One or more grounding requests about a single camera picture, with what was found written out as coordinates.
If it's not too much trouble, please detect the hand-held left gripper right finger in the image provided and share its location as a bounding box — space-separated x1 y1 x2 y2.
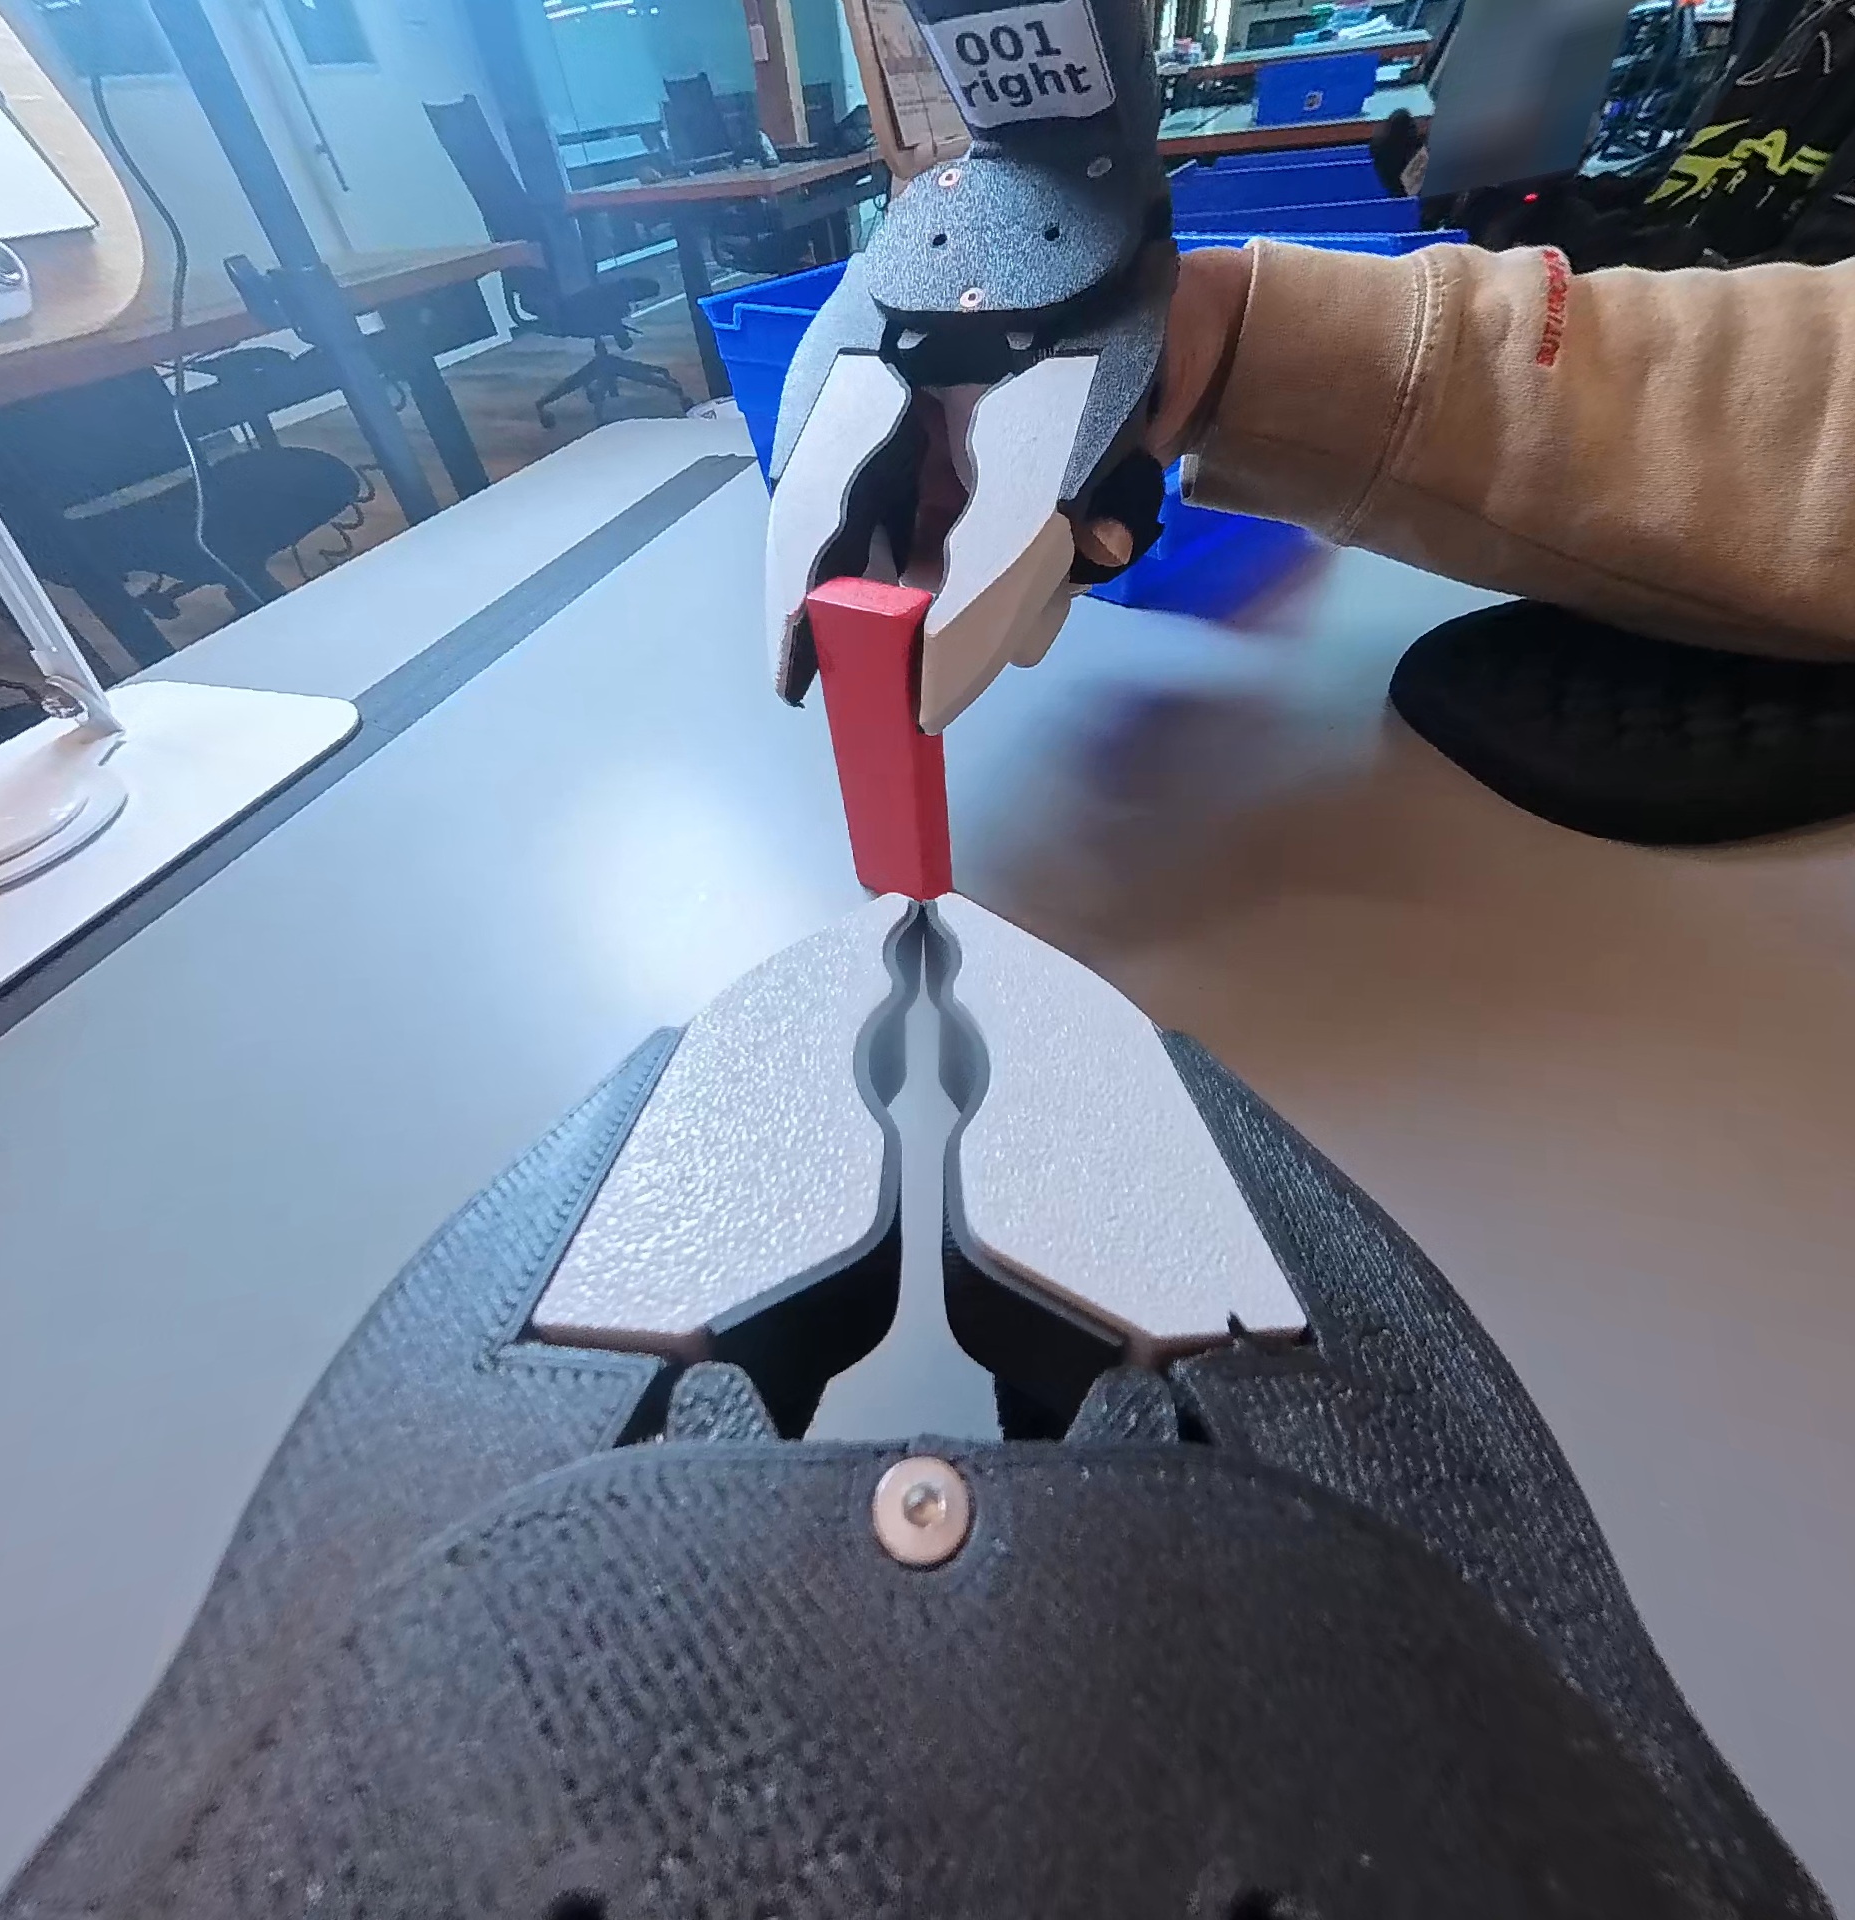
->
921 892 1315 1369

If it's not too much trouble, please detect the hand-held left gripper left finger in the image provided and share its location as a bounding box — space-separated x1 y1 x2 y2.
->
530 892 929 1349

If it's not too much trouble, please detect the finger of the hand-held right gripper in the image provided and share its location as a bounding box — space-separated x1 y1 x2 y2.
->
918 353 1108 739
762 291 918 712

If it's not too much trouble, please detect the blue plastic bin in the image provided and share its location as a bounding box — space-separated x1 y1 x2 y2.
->
1164 144 1425 231
1253 50 1388 132
696 224 1469 622

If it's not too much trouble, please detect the red wooden arch block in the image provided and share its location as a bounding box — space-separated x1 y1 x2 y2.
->
802 582 957 902

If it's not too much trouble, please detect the person's right forearm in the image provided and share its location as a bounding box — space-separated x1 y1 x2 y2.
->
1174 239 1855 666

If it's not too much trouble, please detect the wooden desk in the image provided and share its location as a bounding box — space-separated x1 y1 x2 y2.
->
0 239 549 668
567 149 893 404

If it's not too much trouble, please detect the black office chair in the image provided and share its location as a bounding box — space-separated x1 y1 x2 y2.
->
421 91 693 433
47 346 369 610

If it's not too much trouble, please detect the black mesh wrist rest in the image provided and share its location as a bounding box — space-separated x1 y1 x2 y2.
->
1388 595 1855 850

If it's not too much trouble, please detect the white document stand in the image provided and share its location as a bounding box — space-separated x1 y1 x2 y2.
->
0 0 364 1018

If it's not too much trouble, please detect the printed instruction sheet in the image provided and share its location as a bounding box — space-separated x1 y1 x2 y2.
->
0 63 101 245

